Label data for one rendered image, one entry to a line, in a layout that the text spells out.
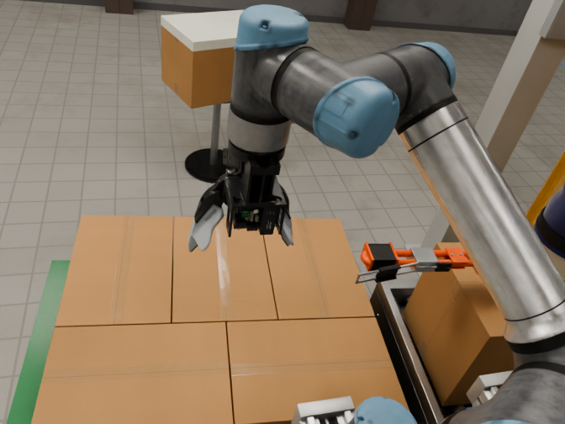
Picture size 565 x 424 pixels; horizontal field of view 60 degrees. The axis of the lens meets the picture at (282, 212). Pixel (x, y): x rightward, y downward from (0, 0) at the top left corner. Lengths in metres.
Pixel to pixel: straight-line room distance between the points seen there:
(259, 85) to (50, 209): 2.78
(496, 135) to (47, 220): 2.50
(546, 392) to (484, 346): 1.08
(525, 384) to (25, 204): 3.03
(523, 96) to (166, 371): 1.95
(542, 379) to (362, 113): 0.32
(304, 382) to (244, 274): 0.53
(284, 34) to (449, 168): 0.22
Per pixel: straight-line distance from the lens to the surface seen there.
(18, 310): 2.72
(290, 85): 0.49
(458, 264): 1.54
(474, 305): 1.65
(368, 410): 0.92
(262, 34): 0.51
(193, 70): 2.86
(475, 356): 1.67
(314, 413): 1.21
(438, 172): 0.56
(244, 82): 0.54
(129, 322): 1.88
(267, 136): 0.56
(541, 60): 2.53
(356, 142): 0.46
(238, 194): 0.61
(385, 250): 1.45
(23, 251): 3.00
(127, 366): 1.78
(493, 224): 0.56
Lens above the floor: 2.03
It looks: 39 degrees down
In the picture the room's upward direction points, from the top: 11 degrees clockwise
